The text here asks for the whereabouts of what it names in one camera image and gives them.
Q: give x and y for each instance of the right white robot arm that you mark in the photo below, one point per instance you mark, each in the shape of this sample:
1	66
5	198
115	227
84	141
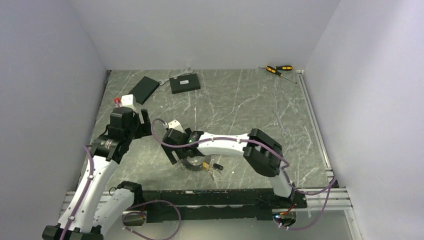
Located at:
261	152

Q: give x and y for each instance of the yellow key tag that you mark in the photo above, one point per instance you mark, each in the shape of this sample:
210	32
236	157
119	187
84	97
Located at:
206	165

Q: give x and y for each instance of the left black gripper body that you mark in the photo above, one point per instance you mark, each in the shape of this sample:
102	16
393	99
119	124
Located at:
132	131

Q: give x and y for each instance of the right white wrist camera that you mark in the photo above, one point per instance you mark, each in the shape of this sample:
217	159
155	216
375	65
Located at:
176	125

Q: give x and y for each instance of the silver wrench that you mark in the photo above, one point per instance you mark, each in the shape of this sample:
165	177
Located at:
187	71
280	123

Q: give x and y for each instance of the black car key fob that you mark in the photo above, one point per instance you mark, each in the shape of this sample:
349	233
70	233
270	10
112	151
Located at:
217	166

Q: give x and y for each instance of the yellow black screwdriver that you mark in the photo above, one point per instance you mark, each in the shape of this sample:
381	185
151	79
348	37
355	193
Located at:
278	68
280	74

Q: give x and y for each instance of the large metal keyring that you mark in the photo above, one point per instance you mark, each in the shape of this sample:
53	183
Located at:
195	164

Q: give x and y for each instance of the silver wrench on right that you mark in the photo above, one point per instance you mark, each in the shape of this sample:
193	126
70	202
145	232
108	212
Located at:
280	123

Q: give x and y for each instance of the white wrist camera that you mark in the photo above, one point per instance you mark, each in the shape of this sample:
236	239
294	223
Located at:
176	125
127	101

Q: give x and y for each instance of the yellow black screwdriver front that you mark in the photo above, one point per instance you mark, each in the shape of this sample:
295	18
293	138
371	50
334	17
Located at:
280	74

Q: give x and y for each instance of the black box with label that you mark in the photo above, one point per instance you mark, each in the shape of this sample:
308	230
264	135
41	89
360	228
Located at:
184	83

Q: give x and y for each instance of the black flat box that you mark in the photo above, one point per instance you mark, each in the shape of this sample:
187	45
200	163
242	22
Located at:
144	89

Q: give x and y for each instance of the yellow black screwdriver rear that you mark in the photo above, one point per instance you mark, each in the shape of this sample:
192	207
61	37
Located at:
278	68

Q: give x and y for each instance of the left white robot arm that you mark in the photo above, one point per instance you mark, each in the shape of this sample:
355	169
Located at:
84	218

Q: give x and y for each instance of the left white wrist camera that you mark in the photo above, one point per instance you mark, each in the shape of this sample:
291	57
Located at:
127	101

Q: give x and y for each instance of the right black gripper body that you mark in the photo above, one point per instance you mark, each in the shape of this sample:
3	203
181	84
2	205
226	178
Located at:
179	152

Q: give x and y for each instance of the silver wrench at back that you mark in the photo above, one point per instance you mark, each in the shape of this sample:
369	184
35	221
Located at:
187	71

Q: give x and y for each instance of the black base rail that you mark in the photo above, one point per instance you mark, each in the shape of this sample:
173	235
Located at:
250	203

